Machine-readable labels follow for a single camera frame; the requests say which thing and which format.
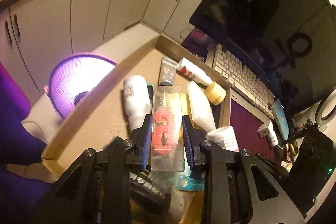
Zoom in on clear case red item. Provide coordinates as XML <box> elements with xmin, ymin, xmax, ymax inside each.
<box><xmin>151</xmin><ymin>86</ymin><xmax>185</xmax><ymax>172</ymax></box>

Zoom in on white spray bottle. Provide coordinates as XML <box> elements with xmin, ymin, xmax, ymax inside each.
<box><xmin>123</xmin><ymin>75</ymin><xmax>151</xmax><ymax>131</ymax></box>

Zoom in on white power adapter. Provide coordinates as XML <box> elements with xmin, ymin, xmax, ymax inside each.
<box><xmin>257</xmin><ymin>120</ymin><xmax>273</xmax><ymax>138</ymax></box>

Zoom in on yellow cap white bottle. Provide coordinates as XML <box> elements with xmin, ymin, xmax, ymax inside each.
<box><xmin>177</xmin><ymin>57</ymin><xmax>226</xmax><ymax>106</ymax></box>

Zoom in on white pill bottle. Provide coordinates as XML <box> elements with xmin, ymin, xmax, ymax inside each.
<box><xmin>266</xmin><ymin>128</ymin><xmax>278</xmax><ymax>148</ymax></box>

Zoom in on silver cream tube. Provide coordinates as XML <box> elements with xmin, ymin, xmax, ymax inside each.
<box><xmin>158</xmin><ymin>56</ymin><xmax>178</xmax><ymax>86</ymax></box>

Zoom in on small white jar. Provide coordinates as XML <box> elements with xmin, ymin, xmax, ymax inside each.
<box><xmin>206</xmin><ymin>126</ymin><xmax>239</xmax><ymax>152</ymax></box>

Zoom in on blue cartoon tissue pack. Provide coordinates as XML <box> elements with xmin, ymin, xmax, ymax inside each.
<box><xmin>172</xmin><ymin>173</ymin><xmax>205</xmax><ymax>192</ymax></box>

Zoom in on black snack packet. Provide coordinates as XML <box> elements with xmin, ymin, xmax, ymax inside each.
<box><xmin>129</xmin><ymin>170</ymin><xmax>171</xmax><ymax>215</ymax></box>

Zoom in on cardboard tray box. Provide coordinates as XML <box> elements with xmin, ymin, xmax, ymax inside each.
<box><xmin>41</xmin><ymin>35</ymin><xmax>232</xmax><ymax>224</ymax></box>

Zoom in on blue notebook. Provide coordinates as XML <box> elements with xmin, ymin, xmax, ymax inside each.
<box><xmin>271</xmin><ymin>99</ymin><xmax>289</xmax><ymax>140</ymax></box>

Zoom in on white keyboard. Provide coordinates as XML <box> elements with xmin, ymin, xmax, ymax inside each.
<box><xmin>206</xmin><ymin>45</ymin><xmax>275</xmax><ymax>122</ymax></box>

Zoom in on purple glowing fan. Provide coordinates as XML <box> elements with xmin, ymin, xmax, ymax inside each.
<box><xmin>45</xmin><ymin>52</ymin><xmax>117</xmax><ymax>119</ymax></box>

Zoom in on black device green light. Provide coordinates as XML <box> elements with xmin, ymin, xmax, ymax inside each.
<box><xmin>288</xmin><ymin>127</ymin><xmax>335</xmax><ymax>216</ymax></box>

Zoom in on black computer monitor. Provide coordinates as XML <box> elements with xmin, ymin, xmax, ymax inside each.
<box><xmin>190</xmin><ymin>0</ymin><xmax>335</xmax><ymax>97</ymax></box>

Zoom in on white ring light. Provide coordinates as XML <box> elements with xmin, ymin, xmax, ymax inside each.
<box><xmin>315</xmin><ymin>88</ymin><xmax>336</xmax><ymax>125</ymax></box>

